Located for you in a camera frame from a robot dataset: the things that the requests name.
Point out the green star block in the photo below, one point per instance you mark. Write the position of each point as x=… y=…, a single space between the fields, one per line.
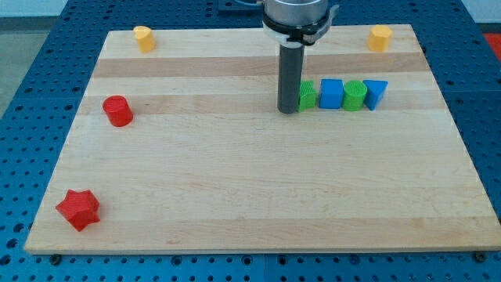
x=308 y=96

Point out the blue triangle block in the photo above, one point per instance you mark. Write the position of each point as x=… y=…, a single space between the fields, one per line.
x=375 y=92

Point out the red cylinder block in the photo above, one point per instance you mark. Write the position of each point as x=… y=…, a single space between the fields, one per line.
x=118 y=111

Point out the red star block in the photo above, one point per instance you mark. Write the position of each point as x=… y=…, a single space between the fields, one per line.
x=79 y=208

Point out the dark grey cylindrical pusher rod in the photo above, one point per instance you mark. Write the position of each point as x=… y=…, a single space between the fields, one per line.
x=289 y=78

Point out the green cylinder block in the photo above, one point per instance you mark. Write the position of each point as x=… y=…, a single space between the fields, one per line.
x=354 y=95

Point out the blue cube block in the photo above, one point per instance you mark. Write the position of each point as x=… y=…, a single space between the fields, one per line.
x=331 y=93

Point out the yellow heart block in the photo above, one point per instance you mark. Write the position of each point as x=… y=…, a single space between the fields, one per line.
x=144 y=38

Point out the light wooden board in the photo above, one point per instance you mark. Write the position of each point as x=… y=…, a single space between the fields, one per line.
x=209 y=165

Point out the yellow hexagon block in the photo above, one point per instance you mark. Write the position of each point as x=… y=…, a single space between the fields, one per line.
x=379 y=38

